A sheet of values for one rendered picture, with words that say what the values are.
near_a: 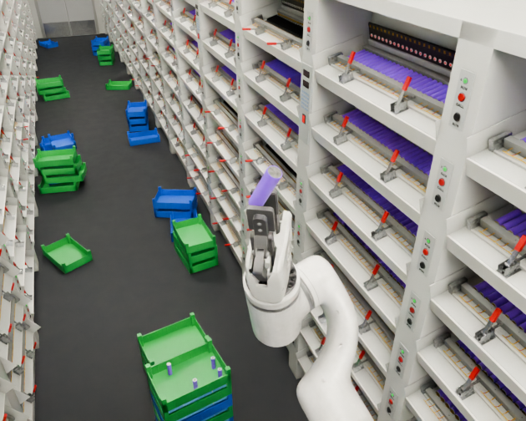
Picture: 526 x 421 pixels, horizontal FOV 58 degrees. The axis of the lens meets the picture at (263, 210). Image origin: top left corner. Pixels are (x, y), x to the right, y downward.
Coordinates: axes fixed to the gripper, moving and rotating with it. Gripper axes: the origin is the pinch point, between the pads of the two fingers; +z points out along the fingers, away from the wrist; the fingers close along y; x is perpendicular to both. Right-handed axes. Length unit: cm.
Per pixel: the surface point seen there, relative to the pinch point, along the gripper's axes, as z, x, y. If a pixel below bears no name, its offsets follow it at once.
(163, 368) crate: -153, 60, -29
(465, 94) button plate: -19, -32, -50
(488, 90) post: -17, -36, -48
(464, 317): -65, -41, -24
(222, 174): -176, 68, -163
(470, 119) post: -23, -34, -46
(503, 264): -43, -43, -25
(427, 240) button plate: -55, -31, -38
